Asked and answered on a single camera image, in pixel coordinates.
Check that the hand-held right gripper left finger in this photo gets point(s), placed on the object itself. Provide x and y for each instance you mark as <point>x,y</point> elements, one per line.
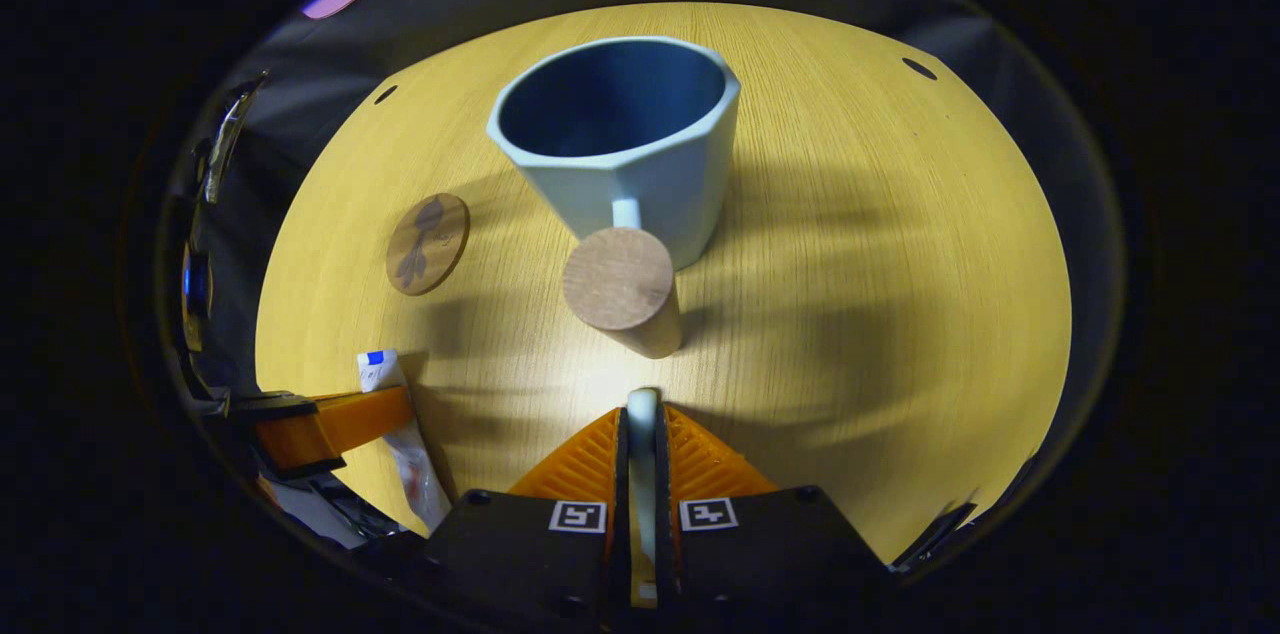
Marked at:
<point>520,564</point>

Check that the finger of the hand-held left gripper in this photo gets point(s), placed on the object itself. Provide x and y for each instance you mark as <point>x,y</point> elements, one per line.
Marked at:
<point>340,424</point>

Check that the wooden desktop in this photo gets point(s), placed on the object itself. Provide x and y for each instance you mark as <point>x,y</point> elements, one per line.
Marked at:
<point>850,264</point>

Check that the round brown coaster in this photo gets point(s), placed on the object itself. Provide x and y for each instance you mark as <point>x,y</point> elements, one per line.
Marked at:
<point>428,244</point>

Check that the white toothpaste tube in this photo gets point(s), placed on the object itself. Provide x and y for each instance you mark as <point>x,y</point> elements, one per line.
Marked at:
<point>378,372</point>

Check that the light blue cup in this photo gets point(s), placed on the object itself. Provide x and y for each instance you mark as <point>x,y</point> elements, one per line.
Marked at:
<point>640,174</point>

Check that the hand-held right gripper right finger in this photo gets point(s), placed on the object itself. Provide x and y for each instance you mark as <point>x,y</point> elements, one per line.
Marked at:
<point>760,554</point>

